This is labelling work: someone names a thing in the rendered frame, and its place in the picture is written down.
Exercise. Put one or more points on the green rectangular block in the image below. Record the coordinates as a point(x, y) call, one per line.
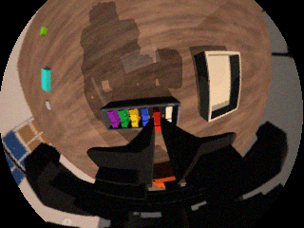
point(43, 31)

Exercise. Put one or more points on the turquoise rectangular block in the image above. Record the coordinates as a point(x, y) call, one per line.
point(46, 79)

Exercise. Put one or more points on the white fuse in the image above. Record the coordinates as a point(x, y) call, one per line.
point(167, 111)

